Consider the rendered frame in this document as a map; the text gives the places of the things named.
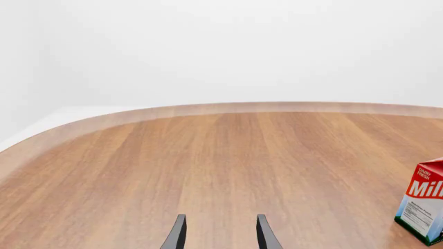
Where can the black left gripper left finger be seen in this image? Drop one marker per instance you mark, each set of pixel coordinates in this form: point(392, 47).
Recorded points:
point(177, 234)

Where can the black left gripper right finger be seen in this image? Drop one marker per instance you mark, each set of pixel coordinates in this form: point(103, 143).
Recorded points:
point(265, 234)

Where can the red and white milk carton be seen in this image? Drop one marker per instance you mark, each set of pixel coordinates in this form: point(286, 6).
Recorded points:
point(422, 205)

